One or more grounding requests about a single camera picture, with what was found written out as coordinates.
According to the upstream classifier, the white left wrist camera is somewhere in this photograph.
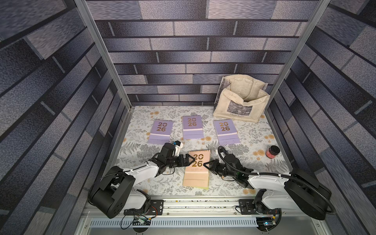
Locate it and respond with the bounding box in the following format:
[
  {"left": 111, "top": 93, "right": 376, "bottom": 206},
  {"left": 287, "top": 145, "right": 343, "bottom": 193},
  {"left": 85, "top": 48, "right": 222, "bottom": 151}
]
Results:
[{"left": 173, "top": 141, "right": 184, "bottom": 157}]

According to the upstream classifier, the right purple 2026 calendar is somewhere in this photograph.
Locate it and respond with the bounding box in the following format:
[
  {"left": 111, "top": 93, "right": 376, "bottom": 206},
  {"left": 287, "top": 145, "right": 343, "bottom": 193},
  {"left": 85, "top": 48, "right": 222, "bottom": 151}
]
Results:
[{"left": 213, "top": 119, "right": 240, "bottom": 146}]

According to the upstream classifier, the left purple 2026 calendar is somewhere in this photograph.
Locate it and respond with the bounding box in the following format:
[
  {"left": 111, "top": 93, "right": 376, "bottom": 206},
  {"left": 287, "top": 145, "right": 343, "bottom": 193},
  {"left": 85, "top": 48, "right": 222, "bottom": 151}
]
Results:
[{"left": 148, "top": 119, "right": 174, "bottom": 145}]

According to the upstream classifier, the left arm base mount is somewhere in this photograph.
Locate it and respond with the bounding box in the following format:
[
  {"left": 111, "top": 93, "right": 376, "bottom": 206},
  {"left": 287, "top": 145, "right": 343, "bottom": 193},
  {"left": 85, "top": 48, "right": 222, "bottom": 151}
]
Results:
[{"left": 124, "top": 199, "right": 165, "bottom": 216}]

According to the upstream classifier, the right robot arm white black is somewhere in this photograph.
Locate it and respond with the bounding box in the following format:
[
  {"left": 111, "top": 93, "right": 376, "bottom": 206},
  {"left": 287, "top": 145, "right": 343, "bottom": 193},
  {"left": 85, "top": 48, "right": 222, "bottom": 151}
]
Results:
[{"left": 203, "top": 152, "right": 336, "bottom": 220}]

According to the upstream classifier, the green circuit board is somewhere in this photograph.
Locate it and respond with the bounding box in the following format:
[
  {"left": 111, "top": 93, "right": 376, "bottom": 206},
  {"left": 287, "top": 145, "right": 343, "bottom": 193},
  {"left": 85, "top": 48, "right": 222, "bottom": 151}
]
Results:
[
  {"left": 256, "top": 217, "right": 276, "bottom": 230},
  {"left": 132, "top": 216, "right": 152, "bottom": 226}
]

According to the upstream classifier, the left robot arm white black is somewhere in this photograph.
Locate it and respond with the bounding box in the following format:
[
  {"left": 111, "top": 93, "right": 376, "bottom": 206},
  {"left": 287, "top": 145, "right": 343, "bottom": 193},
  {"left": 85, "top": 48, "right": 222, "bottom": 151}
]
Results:
[{"left": 88, "top": 141, "right": 195, "bottom": 219}]

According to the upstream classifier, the purple 2026 calendar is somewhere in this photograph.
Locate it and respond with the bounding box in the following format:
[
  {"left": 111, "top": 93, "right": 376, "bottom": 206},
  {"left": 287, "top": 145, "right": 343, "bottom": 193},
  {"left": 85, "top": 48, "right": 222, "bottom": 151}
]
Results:
[
  {"left": 182, "top": 116, "right": 204, "bottom": 140},
  {"left": 213, "top": 119, "right": 240, "bottom": 146},
  {"left": 148, "top": 119, "right": 174, "bottom": 145}
]

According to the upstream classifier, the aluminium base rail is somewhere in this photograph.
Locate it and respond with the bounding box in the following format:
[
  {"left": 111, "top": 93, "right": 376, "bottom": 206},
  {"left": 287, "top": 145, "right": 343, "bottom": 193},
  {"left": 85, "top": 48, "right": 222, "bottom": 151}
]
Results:
[{"left": 75, "top": 196, "right": 330, "bottom": 235}]

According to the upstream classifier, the left aluminium frame post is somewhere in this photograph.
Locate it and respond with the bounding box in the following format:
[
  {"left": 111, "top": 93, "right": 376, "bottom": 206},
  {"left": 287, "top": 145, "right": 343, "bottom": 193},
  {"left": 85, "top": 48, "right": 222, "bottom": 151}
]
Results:
[{"left": 74, "top": 0, "right": 132, "bottom": 111}]

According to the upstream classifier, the aluminium frame post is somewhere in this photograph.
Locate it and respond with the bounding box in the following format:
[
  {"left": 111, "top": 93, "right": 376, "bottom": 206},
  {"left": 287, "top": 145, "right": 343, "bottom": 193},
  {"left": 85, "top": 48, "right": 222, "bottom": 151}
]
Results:
[
  {"left": 74, "top": 0, "right": 132, "bottom": 111},
  {"left": 265, "top": 0, "right": 330, "bottom": 110}
]

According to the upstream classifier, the red jar black lid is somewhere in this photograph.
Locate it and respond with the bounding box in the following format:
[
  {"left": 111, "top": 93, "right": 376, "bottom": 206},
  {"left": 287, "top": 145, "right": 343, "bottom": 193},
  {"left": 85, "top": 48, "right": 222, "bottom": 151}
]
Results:
[{"left": 265, "top": 146, "right": 281, "bottom": 159}]

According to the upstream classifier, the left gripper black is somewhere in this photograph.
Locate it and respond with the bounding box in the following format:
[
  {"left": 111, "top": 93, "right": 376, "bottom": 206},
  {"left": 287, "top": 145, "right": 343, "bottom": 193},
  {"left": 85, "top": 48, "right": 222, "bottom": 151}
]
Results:
[{"left": 165, "top": 154, "right": 196, "bottom": 167}]

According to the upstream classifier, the right green circuit board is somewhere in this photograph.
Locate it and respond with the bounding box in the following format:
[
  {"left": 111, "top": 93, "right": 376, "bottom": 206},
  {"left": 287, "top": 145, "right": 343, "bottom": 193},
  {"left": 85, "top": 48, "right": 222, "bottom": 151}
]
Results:
[{"left": 256, "top": 217, "right": 276, "bottom": 230}]

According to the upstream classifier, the cream canvas tote bag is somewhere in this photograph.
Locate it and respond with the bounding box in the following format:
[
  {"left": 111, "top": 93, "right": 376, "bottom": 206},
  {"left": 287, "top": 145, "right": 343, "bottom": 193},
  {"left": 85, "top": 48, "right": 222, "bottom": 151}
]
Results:
[{"left": 213, "top": 74, "right": 270, "bottom": 123}]

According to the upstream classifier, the right aluminium frame post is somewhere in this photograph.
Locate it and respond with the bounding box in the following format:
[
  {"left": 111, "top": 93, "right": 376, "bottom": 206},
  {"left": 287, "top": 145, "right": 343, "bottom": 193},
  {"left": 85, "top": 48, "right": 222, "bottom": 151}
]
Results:
[{"left": 265, "top": 0, "right": 330, "bottom": 110}]

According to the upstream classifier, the floral patterned table mat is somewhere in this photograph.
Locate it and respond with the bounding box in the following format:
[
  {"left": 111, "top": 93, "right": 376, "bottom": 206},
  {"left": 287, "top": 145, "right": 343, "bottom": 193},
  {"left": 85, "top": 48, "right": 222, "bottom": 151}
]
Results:
[{"left": 116, "top": 106, "right": 289, "bottom": 197}]

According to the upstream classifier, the middle purple 2026 calendar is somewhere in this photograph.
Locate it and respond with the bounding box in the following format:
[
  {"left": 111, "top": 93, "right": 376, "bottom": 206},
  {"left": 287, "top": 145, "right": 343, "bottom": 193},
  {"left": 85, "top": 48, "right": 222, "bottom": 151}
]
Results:
[{"left": 182, "top": 116, "right": 204, "bottom": 140}]

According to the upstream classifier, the pink 2026 desk calendar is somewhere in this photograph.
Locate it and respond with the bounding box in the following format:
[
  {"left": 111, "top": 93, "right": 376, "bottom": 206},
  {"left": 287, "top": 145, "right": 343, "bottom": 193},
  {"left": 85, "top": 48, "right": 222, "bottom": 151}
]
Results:
[{"left": 183, "top": 150, "right": 211, "bottom": 189}]

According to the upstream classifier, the left green circuit board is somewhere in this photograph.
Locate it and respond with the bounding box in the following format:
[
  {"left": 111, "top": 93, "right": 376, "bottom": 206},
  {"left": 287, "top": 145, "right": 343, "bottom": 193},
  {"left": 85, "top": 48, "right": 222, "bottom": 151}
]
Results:
[{"left": 132, "top": 216, "right": 152, "bottom": 226}]

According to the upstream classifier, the black corrugated cable conduit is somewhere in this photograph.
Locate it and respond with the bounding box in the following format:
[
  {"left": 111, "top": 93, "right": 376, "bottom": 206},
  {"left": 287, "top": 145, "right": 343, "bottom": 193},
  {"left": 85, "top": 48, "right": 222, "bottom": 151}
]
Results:
[{"left": 217, "top": 145, "right": 336, "bottom": 213}]

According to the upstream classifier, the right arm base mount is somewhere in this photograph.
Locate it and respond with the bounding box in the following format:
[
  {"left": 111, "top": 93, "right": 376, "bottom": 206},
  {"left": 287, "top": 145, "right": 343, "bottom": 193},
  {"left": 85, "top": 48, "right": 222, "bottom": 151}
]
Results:
[{"left": 238, "top": 199, "right": 279, "bottom": 215}]

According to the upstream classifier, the green 2026 desk calendar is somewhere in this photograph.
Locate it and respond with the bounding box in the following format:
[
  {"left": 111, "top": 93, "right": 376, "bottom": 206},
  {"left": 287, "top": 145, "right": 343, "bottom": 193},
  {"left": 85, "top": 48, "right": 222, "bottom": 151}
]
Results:
[{"left": 200, "top": 179, "right": 209, "bottom": 190}]

